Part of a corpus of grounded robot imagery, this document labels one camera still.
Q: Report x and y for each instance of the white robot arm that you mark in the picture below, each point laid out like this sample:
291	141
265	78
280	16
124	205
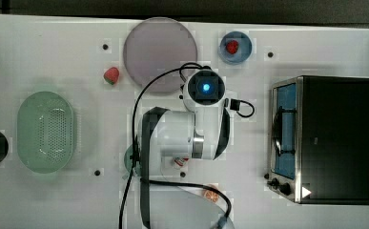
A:
202	131

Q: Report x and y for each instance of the orange slice toy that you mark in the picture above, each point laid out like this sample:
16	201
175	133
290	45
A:
211	196

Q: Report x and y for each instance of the blue bowl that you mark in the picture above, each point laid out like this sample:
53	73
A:
245	48

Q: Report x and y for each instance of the green mug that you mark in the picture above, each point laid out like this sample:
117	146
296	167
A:
128	162

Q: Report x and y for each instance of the small red strawberry in bowl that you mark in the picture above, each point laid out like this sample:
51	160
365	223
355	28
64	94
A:
232	47

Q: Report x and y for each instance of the green oval colander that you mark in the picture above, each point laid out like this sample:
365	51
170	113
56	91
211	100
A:
45	130

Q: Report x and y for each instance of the silver black toaster oven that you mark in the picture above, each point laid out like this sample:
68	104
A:
319	140

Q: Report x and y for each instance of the red plush ketchup bottle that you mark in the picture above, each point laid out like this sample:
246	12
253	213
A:
181	161

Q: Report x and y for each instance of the red strawberry toy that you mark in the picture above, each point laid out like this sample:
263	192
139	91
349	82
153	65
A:
111	75

